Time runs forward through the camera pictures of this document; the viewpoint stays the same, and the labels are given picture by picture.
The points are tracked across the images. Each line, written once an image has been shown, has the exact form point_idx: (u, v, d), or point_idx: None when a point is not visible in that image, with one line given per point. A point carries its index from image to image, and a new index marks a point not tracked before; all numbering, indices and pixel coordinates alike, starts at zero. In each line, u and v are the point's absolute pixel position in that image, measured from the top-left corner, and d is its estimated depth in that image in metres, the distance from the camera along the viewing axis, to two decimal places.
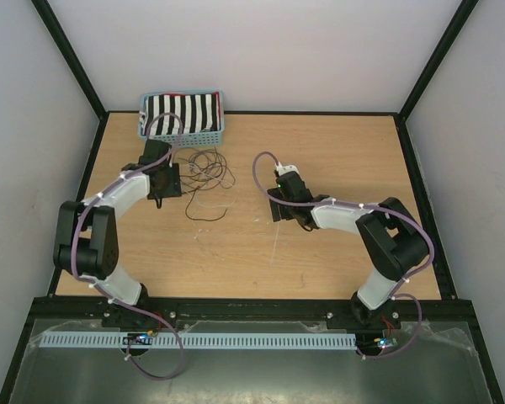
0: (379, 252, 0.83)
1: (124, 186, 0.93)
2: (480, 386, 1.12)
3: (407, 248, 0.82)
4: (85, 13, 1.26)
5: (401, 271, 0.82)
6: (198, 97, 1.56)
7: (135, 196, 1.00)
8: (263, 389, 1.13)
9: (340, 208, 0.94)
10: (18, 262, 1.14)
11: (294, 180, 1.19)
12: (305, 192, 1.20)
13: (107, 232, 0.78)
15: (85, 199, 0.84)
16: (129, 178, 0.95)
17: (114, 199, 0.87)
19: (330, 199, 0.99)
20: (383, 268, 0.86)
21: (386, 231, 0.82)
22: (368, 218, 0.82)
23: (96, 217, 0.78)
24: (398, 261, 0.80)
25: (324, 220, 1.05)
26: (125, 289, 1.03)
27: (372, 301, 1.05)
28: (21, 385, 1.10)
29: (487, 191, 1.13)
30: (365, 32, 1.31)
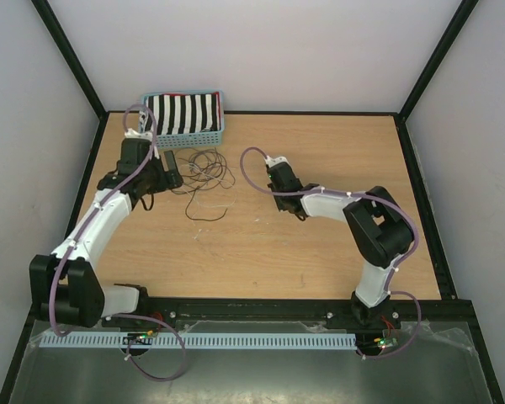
0: (364, 240, 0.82)
1: (101, 218, 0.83)
2: (479, 386, 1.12)
3: (390, 234, 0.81)
4: (85, 13, 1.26)
5: (386, 257, 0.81)
6: (198, 97, 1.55)
7: (115, 224, 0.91)
8: (263, 389, 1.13)
9: (327, 196, 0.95)
10: (18, 262, 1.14)
11: (283, 169, 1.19)
12: (296, 181, 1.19)
13: (86, 285, 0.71)
15: (57, 252, 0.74)
16: (105, 208, 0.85)
17: (88, 244, 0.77)
19: (317, 188, 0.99)
20: (370, 257, 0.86)
21: (370, 220, 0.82)
22: (354, 205, 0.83)
23: (71, 274, 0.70)
24: (381, 247, 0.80)
25: (313, 208, 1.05)
26: (123, 302, 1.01)
27: (369, 300, 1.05)
28: (21, 385, 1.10)
29: (487, 191, 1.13)
30: (364, 33, 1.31)
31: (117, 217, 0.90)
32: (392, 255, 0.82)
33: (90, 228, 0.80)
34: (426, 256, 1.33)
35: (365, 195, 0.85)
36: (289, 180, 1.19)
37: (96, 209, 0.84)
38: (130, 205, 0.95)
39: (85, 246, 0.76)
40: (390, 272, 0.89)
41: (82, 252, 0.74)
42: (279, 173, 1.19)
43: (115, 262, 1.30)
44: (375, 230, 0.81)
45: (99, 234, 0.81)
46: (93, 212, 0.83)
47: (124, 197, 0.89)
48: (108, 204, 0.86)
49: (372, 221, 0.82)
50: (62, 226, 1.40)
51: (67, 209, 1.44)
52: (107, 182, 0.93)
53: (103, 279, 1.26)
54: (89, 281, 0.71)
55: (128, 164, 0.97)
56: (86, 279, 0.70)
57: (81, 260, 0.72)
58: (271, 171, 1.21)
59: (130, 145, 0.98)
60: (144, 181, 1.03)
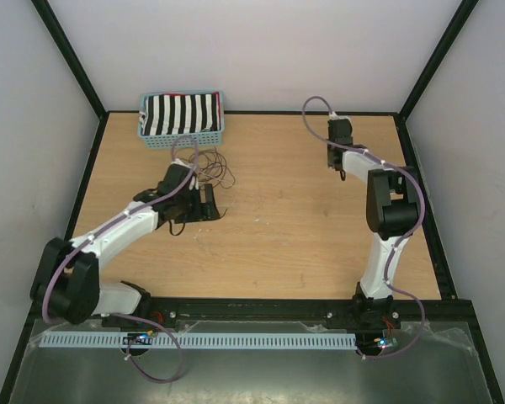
0: (373, 205, 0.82)
1: (124, 225, 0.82)
2: (480, 386, 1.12)
3: (398, 209, 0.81)
4: (85, 13, 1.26)
5: (382, 226, 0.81)
6: (198, 97, 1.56)
7: (135, 236, 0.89)
8: (263, 389, 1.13)
9: (367, 157, 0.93)
10: (18, 262, 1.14)
11: (342, 123, 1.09)
12: (348, 138, 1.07)
13: (86, 282, 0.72)
15: (76, 240, 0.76)
16: (133, 218, 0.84)
17: (104, 243, 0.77)
19: (363, 150, 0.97)
20: (371, 223, 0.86)
21: (387, 189, 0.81)
22: (380, 172, 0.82)
23: (78, 266, 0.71)
24: (384, 215, 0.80)
25: (350, 166, 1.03)
26: (123, 300, 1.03)
27: (369, 289, 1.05)
28: (21, 385, 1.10)
29: (487, 191, 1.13)
30: (365, 32, 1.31)
31: (141, 229, 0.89)
32: (390, 228, 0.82)
33: (111, 231, 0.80)
34: (425, 256, 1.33)
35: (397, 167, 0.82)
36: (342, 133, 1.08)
37: (124, 216, 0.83)
38: (156, 223, 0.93)
39: (100, 244, 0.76)
40: (390, 251, 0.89)
41: (94, 248, 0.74)
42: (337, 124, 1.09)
43: (116, 262, 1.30)
44: (386, 199, 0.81)
45: (117, 238, 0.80)
46: (120, 216, 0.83)
47: (153, 214, 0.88)
48: (137, 215, 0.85)
49: (387, 191, 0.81)
50: (62, 226, 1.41)
51: (67, 209, 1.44)
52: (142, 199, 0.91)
53: (103, 279, 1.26)
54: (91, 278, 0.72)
55: (167, 187, 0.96)
56: (86, 273, 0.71)
57: (90, 256, 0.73)
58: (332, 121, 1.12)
59: (175, 168, 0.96)
60: (175, 205, 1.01)
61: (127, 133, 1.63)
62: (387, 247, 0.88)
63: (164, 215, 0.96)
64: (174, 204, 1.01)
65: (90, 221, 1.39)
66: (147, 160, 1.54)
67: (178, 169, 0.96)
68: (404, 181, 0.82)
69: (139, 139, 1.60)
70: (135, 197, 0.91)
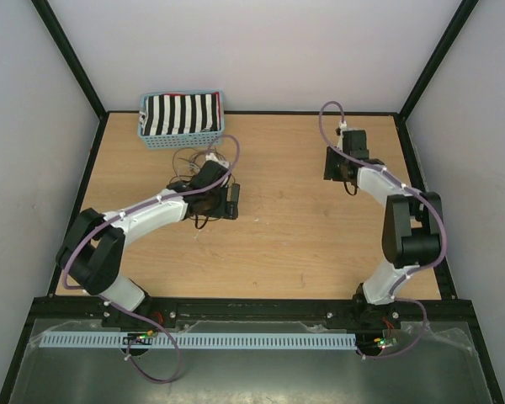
0: (391, 233, 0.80)
1: (154, 209, 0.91)
2: (480, 386, 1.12)
3: (419, 240, 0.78)
4: (85, 13, 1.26)
5: (399, 256, 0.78)
6: (198, 97, 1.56)
7: (162, 221, 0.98)
8: (263, 389, 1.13)
9: (385, 178, 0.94)
10: (18, 261, 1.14)
11: (358, 135, 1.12)
12: (365, 152, 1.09)
13: (111, 254, 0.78)
15: (108, 214, 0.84)
16: (163, 204, 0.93)
17: (132, 222, 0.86)
19: (380, 167, 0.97)
20: (387, 251, 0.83)
21: (406, 217, 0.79)
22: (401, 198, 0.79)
23: (104, 239, 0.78)
24: (402, 246, 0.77)
25: (366, 183, 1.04)
26: (126, 295, 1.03)
27: (370, 295, 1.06)
28: (22, 385, 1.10)
29: (488, 191, 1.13)
30: (366, 31, 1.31)
31: (171, 214, 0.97)
32: (407, 258, 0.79)
33: (142, 211, 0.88)
34: None
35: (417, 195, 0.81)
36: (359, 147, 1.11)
37: (156, 199, 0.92)
38: (183, 214, 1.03)
39: (129, 222, 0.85)
40: (401, 276, 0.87)
41: (124, 225, 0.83)
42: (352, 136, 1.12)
43: None
44: (406, 228, 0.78)
45: (146, 220, 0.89)
46: (152, 200, 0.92)
47: (183, 204, 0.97)
48: (168, 201, 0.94)
49: (407, 220, 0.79)
50: (62, 226, 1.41)
51: (68, 209, 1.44)
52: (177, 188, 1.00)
53: None
54: (114, 252, 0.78)
55: (201, 183, 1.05)
56: (110, 247, 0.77)
57: (117, 231, 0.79)
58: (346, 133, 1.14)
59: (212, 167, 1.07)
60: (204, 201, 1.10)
61: (127, 134, 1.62)
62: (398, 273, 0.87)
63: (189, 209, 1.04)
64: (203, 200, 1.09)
65: None
66: (146, 161, 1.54)
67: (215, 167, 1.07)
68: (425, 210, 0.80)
69: (139, 139, 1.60)
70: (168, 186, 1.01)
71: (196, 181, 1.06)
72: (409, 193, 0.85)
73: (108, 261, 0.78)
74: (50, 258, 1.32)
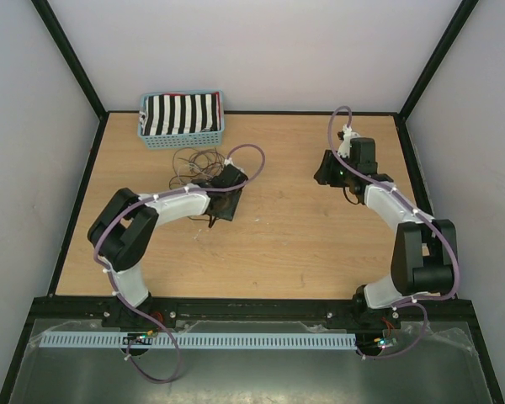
0: (402, 262, 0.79)
1: (183, 198, 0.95)
2: (480, 386, 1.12)
3: (431, 271, 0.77)
4: (85, 14, 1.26)
5: (411, 288, 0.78)
6: (198, 97, 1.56)
7: (187, 211, 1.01)
8: (263, 389, 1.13)
9: (395, 199, 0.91)
10: (18, 261, 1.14)
11: (368, 146, 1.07)
12: (373, 165, 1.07)
13: (141, 234, 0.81)
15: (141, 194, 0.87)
16: (190, 196, 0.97)
17: (163, 206, 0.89)
19: (389, 186, 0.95)
20: (398, 279, 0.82)
21: (419, 247, 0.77)
22: (414, 227, 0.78)
23: (139, 217, 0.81)
24: (413, 277, 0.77)
25: (373, 201, 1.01)
26: (132, 291, 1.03)
27: (374, 300, 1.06)
28: (21, 385, 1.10)
29: (487, 190, 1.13)
30: (366, 31, 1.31)
31: (194, 206, 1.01)
32: (419, 289, 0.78)
33: (172, 198, 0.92)
34: None
35: (430, 224, 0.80)
36: (368, 160, 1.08)
37: (188, 189, 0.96)
38: (204, 208, 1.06)
39: (161, 205, 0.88)
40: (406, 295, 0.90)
41: (156, 206, 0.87)
42: (362, 147, 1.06)
43: None
44: (417, 258, 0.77)
45: (173, 207, 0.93)
46: (182, 189, 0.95)
47: (206, 199, 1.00)
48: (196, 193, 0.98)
49: (420, 250, 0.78)
50: (62, 226, 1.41)
51: (67, 209, 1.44)
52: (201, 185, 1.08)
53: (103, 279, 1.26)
54: (146, 231, 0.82)
55: (222, 182, 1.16)
56: (145, 224, 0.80)
57: (152, 209, 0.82)
58: (354, 142, 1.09)
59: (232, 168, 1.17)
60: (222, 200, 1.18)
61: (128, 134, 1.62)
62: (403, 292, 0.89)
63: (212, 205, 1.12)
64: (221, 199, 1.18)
65: None
66: (147, 160, 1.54)
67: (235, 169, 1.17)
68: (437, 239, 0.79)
69: (139, 139, 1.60)
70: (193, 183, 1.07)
71: (218, 181, 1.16)
72: (420, 218, 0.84)
73: (140, 238, 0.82)
74: (50, 258, 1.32)
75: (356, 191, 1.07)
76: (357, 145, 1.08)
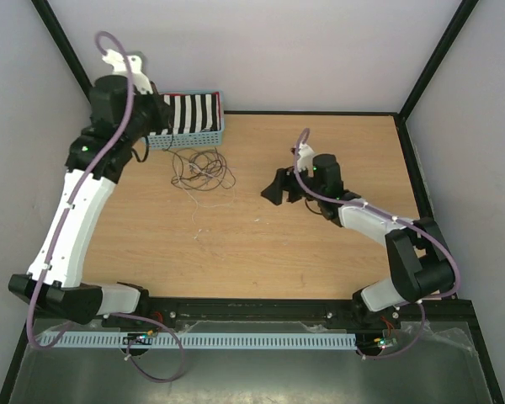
0: (401, 273, 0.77)
1: (77, 221, 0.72)
2: (480, 386, 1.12)
3: (431, 271, 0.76)
4: (84, 14, 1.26)
5: (420, 295, 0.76)
6: (198, 97, 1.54)
7: (98, 209, 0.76)
8: (263, 389, 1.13)
9: (370, 213, 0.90)
10: (18, 260, 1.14)
11: (333, 170, 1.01)
12: (340, 184, 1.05)
13: (69, 311, 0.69)
15: (34, 268, 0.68)
16: (77, 206, 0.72)
17: (67, 258, 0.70)
19: (360, 201, 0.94)
20: (401, 291, 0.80)
21: (411, 251, 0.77)
22: (397, 234, 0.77)
23: (51, 303, 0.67)
24: (417, 282, 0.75)
25: (348, 220, 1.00)
26: (121, 304, 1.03)
27: (374, 305, 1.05)
28: (21, 385, 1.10)
29: (488, 192, 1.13)
30: (365, 32, 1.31)
31: (103, 194, 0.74)
32: (427, 293, 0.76)
33: (66, 237, 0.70)
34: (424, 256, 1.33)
35: (411, 225, 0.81)
36: (334, 183, 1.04)
37: (66, 209, 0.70)
38: (109, 181, 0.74)
39: (65, 264, 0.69)
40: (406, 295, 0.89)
41: (61, 275, 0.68)
42: (327, 171, 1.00)
43: (116, 262, 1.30)
44: (414, 262, 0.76)
45: (74, 244, 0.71)
46: (64, 212, 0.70)
47: (101, 183, 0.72)
48: (80, 195, 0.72)
49: (412, 253, 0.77)
50: None
51: None
52: (77, 157, 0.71)
53: (103, 279, 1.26)
54: (68, 307, 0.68)
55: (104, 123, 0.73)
56: (64, 307, 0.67)
57: (55, 294, 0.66)
58: (318, 165, 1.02)
59: (99, 95, 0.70)
60: (134, 133, 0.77)
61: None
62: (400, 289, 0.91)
63: (114, 163, 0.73)
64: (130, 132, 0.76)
65: None
66: (147, 160, 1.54)
67: (105, 91, 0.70)
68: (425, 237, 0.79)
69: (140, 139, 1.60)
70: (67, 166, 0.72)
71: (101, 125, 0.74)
72: (401, 224, 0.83)
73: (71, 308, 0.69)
74: None
75: (328, 217, 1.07)
76: (321, 169, 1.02)
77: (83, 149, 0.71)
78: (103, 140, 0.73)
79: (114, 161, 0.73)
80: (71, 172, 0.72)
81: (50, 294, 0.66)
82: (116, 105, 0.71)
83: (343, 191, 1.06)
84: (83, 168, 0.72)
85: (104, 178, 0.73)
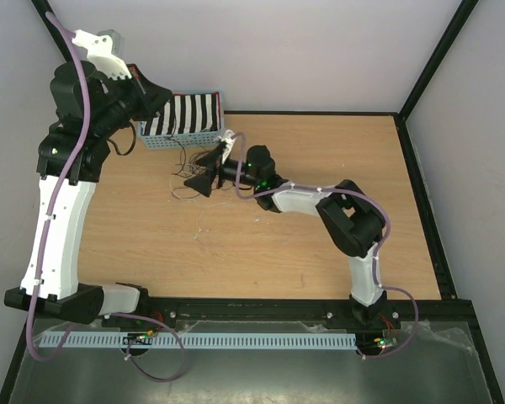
0: (340, 233, 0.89)
1: (58, 231, 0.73)
2: (480, 386, 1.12)
3: (362, 225, 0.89)
4: (83, 14, 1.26)
5: (361, 248, 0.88)
6: (198, 97, 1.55)
7: (81, 213, 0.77)
8: (263, 389, 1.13)
9: (300, 191, 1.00)
10: (18, 259, 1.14)
11: (269, 166, 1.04)
12: (274, 178, 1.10)
13: (70, 315, 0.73)
15: (28, 284, 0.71)
16: (58, 215, 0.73)
17: (58, 269, 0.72)
19: (288, 184, 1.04)
20: (347, 249, 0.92)
21: (342, 213, 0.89)
22: (326, 202, 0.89)
23: (49, 311, 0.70)
24: (355, 238, 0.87)
25: (284, 204, 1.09)
26: (122, 304, 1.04)
27: (365, 296, 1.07)
28: (22, 385, 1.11)
29: (487, 192, 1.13)
30: (364, 33, 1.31)
31: (84, 196, 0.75)
32: (367, 245, 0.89)
33: (52, 249, 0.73)
34: (425, 256, 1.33)
35: (335, 190, 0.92)
36: (268, 176, 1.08)
37: (46, 220, 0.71)
38: (86, 183, 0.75)
39: (57, 275, 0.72)
40: (372, 261, 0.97)
41: (56, 284, 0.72)
42: (263, 169, 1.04)
43: (115, 261, 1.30)
44: (348, 221, 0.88)
45: (58, 253, 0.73)
46: (45, 224, 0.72)
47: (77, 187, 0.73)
48: (58, 204, 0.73)
49: (343, 215, 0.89)
50: None
51: None
52: (50, 160, 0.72)
53: (103, 279, 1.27)
54: (66, 313, 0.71)
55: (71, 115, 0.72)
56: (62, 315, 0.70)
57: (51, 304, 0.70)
58: (253, 162, 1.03)
59: (61, 91, 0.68)
60: (107, 124, 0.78)
61: (124, 132, 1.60)
62: (369, 259, 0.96)
63: (88, 162, 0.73)
64: (104, 124, 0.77)
65: (90, 221, 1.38)
66: (146, 160, 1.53)
67: (65, 86, 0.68)
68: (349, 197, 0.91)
69: (129, 138, 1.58)
70: (41, 172, 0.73)
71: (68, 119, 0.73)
72: (327, 192, 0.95)
73: (69, 316, 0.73)
74: None
75: (266, 206, 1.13)
76: (257, 167, 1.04)
77: (54, 151, 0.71)
78: (73, 135, 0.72)
79: (88, 159, 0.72)
80: (45, 178, 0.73)
81: (47, 307, 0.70)
82: (80, 98, 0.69)
83: (277, 179, 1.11)
84: (57, 174, 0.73)
85: (82, 180, 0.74)
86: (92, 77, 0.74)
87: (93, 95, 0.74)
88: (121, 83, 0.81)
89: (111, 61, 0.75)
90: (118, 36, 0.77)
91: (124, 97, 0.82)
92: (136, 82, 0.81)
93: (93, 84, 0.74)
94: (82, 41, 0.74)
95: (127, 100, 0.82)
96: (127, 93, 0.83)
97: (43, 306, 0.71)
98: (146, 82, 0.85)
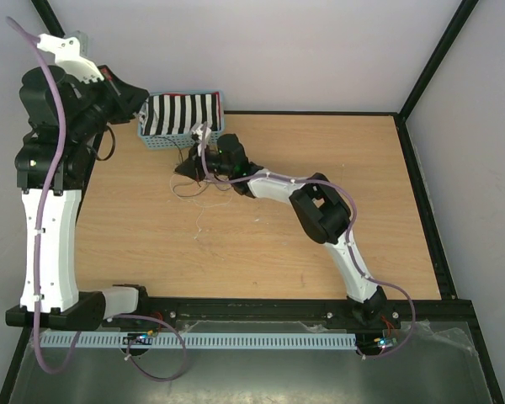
0: (310, 222, 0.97)
1: (46, 242, 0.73)
2: (480, 386, 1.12)
3: (330, 215, 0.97)
4: (82, 13, 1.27)
5: (327, 235, 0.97)
6: (198, 97, 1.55)
7: (70, 224, 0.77)
8: (263, 389, 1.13)
9: (273, 181, 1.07)
10: (16, 259, 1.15)
11: (238, 151, 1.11)
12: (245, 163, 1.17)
13: (77, 321, 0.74)
15: (29, 301, 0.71)
16: (48, 229, 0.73)
17: (56, 283, 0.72)
19: (263, 173, 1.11)
20: (315, 236, 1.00)
21: (311, 204, 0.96)
22: (299, 194, 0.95)
23: (54, 323, 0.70)
24: (323, 226, 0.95)
25: (260, 191, 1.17)
26: (123, 305, 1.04)
27: (358, 293, 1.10)
28: (22, 385, 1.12)
29: (487, 192, 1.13)
30: (364, 33, 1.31)
31: (71, 204, 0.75)
32: (333, 232, 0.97)
33: (44, 263, 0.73)
34: (425, 256, 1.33)
35: (306, 181, 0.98)
36: (241, 162, 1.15)
37: (36, 235, 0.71)
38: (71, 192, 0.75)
39: (55, 289, 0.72)
40: (347, 248, 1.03)
41: (60, 295, 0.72)
42: (232, 154, 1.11)
43: (115, 261, 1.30)
44: (317, 211, 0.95)
45: (48, 267, 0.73)
46: (36, 237, 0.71)
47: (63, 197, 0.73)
48: (46, 216, 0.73)
49: (314, 205, 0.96)
50: None
51: None
52: (29, 172, 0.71)
53: (102, 279, 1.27)
54: (72, 322, 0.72)
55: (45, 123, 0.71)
56: (67, 324, 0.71)
57: (56, 317, 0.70)
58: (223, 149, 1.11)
59: (33, 98, 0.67)
60: (83, 130, 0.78)
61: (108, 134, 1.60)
62: (343, 248, 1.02)
63: (71, 169, 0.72)
64: (82, 129, 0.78)
65: (90, 221, 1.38)
66: (146, 159, 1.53)
67: (37, 93, 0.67)
68: (321, 189, 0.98)
69: (114, 139, 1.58)
70: (23, 185, 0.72)
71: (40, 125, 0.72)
72: (300, 183, 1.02)
73: (75, 325, 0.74)
74: None
75: (241, 192, 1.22)
76: (227, 152, 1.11)
77: (33, 163, 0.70)
78: (50, 145, 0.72)
79: (70, 167, 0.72)
80: (28, 192, 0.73)
81: (51, 321, 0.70)
82: (53, 104, 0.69)
83: (250, 165, 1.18)
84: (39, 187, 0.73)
85: (66, 189, 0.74)
86: (62, 82, 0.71)
87: (66, 99, 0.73)
88: (93, 87, 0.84)
89: (82, 63, 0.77)
90: (85, 38, 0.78)
91: (98, 100, 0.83)
92: (109, 83, 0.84)
93: (65, 90, 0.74)
94: (50, 46, 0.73)
95: (101, 103, 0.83)
96: (100, 97, 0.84)
97: (47, 321, 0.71)
98: (119, 83, 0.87)
